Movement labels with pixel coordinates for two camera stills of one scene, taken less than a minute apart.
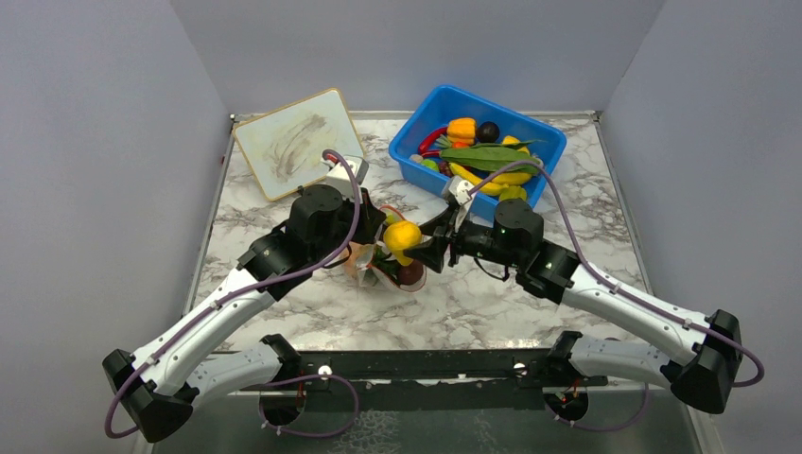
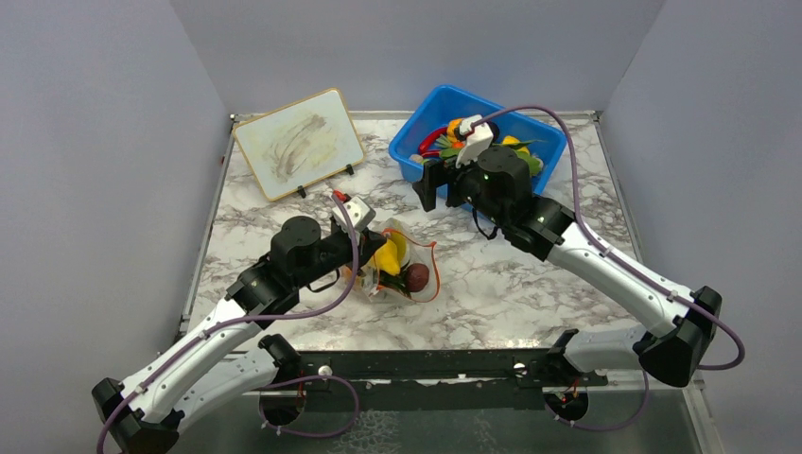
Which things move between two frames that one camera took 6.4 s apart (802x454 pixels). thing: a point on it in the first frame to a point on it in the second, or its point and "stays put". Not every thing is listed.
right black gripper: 432,253 to 436,173
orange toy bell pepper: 461,131 stays put
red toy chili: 423,147 stays put
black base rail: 430,380 stays put
